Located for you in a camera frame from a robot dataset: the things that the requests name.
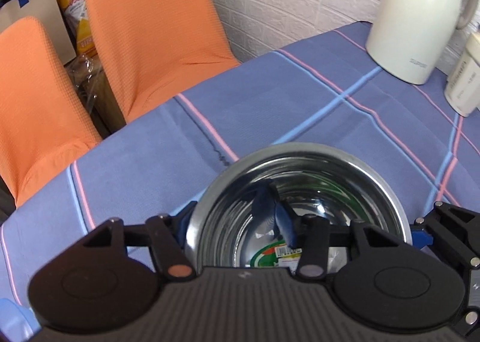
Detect blue plastic bowl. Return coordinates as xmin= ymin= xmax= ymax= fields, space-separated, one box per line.
xmin=0 ymin=298 xmax=41 ymax=342

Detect stainless steel bowl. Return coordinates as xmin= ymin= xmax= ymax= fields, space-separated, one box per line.
xmin=185 ymin=142 xmax=412 ymax=270

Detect cream thermos cup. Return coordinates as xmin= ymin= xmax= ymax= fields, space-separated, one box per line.
xmin=444 ymin=31 xmax=479 ymax=117

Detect left orange chair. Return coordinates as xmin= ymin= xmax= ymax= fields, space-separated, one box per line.
xmin=1 ymin=17 xmax=102 ymax=206

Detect orange chair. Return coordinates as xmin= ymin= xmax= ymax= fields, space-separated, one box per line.
xmin=1 ymin=17 xmax=102 ymax=206
xmin=86 ymin=0 xmax=239 ymax=123

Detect blue plaid tablecloth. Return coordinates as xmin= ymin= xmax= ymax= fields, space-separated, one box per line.
xmin=1 ymin=22 xmax=479 ymax=305

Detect white electric kettle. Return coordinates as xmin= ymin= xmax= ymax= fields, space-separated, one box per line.
xmin=366 ymin=0 xmax=479 ymax=85

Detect right orange chair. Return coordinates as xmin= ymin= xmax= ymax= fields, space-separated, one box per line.
xmin=86 ymin=0 xmax=239 ymax=123

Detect brown paper bag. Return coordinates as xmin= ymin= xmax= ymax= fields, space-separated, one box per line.
xmin=1 ymin=0 xmax=77 ymax=65

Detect yellow snack bag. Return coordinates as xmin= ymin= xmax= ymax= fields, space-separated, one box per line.
xmin=57 ymin=0 xmax=96 ymax=56

